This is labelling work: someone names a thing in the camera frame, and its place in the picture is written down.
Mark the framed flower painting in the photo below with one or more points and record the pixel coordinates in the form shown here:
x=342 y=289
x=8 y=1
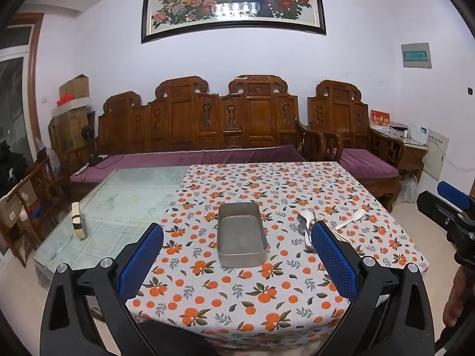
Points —
x=233 y=0

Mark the wooden side table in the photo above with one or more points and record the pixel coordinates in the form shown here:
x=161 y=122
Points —
x=413 y=152

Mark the clear plastic bag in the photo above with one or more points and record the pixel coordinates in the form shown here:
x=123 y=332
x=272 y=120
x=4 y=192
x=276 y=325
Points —
x=410 y=187

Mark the black fan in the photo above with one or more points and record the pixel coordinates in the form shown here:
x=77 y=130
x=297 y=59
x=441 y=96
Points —
x=88 y=132

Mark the white remote control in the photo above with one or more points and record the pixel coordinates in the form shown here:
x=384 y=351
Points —
x=79 y=171

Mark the red plastic item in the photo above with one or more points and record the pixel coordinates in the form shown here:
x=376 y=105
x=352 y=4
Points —
x=66 y=99

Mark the wooden block with black band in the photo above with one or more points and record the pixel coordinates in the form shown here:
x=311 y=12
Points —
x=78 y=220

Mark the white wall cabinet door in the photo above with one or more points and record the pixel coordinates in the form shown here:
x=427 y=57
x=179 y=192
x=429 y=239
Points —
x=436 y=152

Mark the grey wall panel box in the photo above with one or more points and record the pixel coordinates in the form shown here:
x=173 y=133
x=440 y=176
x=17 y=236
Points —
x=416 y=55

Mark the flat black white device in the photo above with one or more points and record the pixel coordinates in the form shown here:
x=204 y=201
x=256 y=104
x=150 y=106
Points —
x=397 y=127

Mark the wooden door frame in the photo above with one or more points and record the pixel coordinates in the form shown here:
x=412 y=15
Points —
x=35 y=78

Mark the brown cardboard box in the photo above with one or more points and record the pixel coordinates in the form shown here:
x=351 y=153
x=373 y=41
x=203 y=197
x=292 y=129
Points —
x=74 y=86

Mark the carved wooden armchair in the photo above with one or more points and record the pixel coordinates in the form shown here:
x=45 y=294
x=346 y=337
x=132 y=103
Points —
x=345 y=118

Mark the low cardboard box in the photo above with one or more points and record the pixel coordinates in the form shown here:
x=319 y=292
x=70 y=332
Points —
x=13 y=207

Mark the orange fruit print tablecloth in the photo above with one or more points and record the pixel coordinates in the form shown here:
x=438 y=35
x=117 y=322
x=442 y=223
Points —
x=237 y=304

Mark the carved wooden sofa bench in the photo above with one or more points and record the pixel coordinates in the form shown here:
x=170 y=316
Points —
x=193 y=118

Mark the red card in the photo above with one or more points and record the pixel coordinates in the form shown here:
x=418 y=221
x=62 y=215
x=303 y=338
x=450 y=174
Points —
x=380 y=118

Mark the rectangular metal tray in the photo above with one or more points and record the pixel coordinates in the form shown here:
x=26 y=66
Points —
x=241 y=244

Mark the stack of cardboard boxes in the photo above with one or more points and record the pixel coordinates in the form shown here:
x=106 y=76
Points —
x=68 y=128

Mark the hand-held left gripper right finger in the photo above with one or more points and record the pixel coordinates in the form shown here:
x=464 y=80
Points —
x=334 y=259

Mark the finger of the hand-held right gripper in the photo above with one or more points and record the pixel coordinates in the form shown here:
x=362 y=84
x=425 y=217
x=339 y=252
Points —
x=452 y=194
x=436 y=207

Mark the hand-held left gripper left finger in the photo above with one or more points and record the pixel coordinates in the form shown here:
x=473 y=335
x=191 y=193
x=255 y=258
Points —
x=143 y=263

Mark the white ceramic spoon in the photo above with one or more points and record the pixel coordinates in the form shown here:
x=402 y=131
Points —
x=351 y=219
x=306 y=216

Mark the wooden side chair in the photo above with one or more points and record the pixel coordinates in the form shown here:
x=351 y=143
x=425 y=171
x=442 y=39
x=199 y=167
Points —
x=39 y=189

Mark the white telephone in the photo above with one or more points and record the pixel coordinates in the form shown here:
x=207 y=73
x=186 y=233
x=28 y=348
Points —
x=421 y=132

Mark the purple armchair cushion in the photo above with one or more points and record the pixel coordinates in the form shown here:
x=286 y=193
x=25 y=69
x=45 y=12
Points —
x=365 y=163

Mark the person's right hand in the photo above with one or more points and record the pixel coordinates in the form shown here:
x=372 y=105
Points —
x=456 y=296

